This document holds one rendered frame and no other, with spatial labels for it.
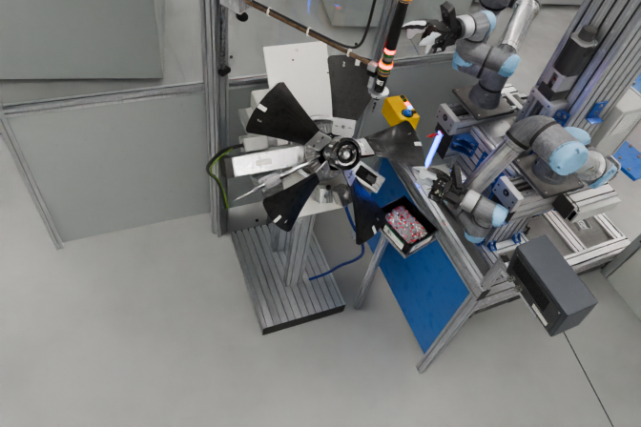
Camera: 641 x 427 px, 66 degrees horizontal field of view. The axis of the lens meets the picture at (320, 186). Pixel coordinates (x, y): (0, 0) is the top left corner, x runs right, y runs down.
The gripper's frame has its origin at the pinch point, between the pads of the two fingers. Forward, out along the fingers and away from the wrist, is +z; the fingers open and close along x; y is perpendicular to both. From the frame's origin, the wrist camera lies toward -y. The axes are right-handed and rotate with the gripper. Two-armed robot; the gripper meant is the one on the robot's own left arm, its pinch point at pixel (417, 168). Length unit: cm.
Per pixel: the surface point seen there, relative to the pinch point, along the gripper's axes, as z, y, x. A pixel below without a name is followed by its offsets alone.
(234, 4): 81, 2, -35
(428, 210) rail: -9.3, -12.0, 35.1
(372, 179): 14.8, 2.1, 16.5
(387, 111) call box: 29, -39, 19
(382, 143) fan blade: 16.4, -2.5, -0.3
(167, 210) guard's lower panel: 119, 27, 101
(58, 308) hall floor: 126, 100, 109
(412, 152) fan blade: 5.2, -8.2, 2.8
